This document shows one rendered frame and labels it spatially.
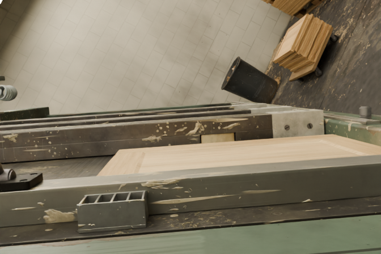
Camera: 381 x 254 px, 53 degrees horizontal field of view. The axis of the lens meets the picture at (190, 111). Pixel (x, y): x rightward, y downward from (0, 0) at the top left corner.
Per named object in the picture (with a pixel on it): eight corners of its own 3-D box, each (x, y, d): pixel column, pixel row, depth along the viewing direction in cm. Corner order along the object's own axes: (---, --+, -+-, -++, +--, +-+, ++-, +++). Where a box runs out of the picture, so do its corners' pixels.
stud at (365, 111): (373, 119, 84) (373, 106, 84) (363, 120, 84) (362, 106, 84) (368, 118, 87) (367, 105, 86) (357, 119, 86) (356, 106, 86)
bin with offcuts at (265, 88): (285, 74, 511) (242, 51, 506) (269, 108, 503) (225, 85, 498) (272, 81, 562) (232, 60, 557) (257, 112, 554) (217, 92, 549)
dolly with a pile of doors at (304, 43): (343, 30, 382) (308, 11, 379) (323, 76, 374) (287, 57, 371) (316, 46, 442) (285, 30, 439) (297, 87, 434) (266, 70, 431)
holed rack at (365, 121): (380, 123, 76) (380, 120, 76) (365, 124, 76) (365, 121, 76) (236, 102, 240) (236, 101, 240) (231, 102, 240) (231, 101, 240)
